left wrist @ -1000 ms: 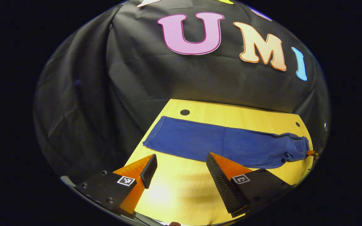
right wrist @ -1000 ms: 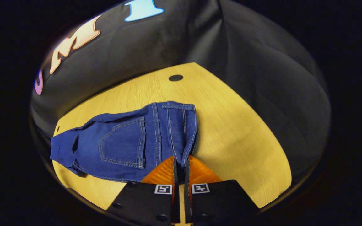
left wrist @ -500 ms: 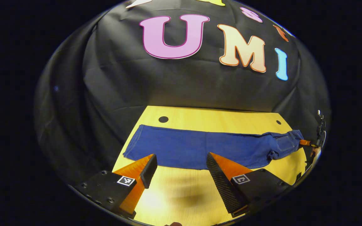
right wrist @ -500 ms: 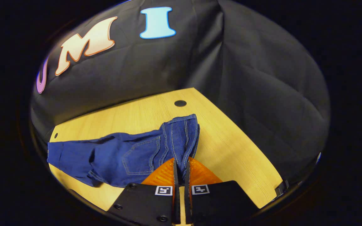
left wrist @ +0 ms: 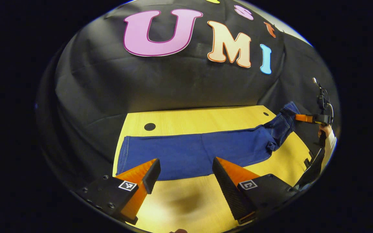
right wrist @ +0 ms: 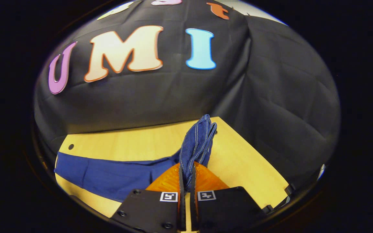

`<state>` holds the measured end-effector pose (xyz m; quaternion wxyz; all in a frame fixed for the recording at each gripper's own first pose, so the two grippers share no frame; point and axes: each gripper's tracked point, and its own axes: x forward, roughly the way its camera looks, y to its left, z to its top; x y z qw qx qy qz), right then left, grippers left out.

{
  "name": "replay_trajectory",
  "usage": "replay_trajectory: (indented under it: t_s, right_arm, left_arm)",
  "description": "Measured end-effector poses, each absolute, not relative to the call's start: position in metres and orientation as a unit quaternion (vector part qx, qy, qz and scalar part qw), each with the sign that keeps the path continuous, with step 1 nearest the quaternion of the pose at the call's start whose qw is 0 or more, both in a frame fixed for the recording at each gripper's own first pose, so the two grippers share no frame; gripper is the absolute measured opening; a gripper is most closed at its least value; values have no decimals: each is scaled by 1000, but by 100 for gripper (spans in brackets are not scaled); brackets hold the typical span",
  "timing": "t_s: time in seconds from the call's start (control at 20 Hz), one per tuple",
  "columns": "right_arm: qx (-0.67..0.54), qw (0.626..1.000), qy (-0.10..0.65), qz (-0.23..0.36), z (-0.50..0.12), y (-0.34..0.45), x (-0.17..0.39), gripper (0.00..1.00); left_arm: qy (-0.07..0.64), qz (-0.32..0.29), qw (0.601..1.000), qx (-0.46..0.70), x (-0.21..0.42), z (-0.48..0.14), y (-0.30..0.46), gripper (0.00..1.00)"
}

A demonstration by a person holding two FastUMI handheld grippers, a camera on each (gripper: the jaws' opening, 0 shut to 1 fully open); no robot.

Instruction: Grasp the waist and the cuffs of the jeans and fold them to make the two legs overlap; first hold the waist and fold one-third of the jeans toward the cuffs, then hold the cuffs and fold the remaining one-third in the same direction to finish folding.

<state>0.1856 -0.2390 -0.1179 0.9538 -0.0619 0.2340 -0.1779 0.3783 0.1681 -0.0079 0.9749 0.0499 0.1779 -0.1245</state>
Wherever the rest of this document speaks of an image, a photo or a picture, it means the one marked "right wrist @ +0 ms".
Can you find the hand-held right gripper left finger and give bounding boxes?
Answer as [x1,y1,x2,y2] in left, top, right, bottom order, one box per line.
[110,163,187,232]

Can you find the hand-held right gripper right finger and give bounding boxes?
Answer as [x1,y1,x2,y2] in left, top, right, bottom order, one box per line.
[190,162,266,232]

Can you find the blue denim jeans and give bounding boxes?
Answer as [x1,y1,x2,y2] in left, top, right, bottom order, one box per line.
[54,114,218,203]

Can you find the black backdrop cloth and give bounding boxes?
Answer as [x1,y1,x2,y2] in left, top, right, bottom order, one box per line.
[34,0,341,191]

